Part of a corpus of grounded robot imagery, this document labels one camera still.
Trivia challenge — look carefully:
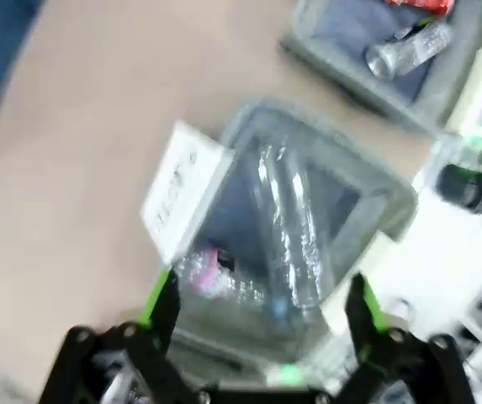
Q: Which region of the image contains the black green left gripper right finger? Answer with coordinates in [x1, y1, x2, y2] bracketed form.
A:
[331, 273, 477, 404]

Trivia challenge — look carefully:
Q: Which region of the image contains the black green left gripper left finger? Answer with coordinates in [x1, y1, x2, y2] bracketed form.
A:
[49, 268, 208, 404]

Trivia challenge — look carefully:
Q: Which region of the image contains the clear plastic bottle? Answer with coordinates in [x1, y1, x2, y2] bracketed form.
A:
[251, 136, 341, 315]

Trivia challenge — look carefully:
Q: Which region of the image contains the red silver drink can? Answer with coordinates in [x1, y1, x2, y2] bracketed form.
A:
[384, 0, 453, 12]

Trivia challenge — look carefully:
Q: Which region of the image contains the gray felt basket plastic label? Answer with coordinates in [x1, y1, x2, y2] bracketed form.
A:
[167, 98, 419, 365]

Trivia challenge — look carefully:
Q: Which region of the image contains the gray felt basket can label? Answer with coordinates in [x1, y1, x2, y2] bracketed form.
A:
[279, 0, 479, 132]

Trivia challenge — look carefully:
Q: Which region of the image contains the crushed bottle with pink label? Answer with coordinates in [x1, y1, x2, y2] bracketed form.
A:
[176, 247, 267, 305]

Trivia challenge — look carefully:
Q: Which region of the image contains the white paper label PLASTIC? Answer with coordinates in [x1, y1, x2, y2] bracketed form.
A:
[140, 120, 236, 265]

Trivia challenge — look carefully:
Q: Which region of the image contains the black round knob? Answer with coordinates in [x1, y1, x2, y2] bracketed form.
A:
[435, 162, 482, 216]

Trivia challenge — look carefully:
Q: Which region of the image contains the clear ribbed bottle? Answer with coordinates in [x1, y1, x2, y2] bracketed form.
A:
[363, 19, 454, 82]

